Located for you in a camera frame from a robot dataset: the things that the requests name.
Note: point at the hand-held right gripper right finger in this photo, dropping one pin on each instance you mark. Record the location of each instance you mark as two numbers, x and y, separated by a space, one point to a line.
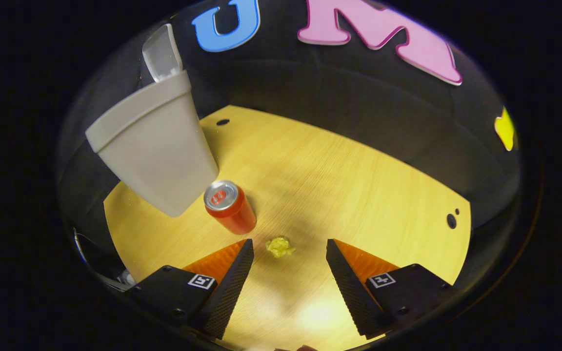
351 292

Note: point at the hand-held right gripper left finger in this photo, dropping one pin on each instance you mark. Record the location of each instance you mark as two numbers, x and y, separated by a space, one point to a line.
230 292

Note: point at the yellow paper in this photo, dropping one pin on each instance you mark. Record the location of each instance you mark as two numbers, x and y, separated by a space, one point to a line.
279 247

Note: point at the red pop can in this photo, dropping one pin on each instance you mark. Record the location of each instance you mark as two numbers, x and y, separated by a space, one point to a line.
232 212

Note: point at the white desktop garbage bin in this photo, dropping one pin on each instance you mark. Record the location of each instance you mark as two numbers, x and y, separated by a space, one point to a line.
154 146

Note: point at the black backdrop cloth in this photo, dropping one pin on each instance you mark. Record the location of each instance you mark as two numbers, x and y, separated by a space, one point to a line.
310 83

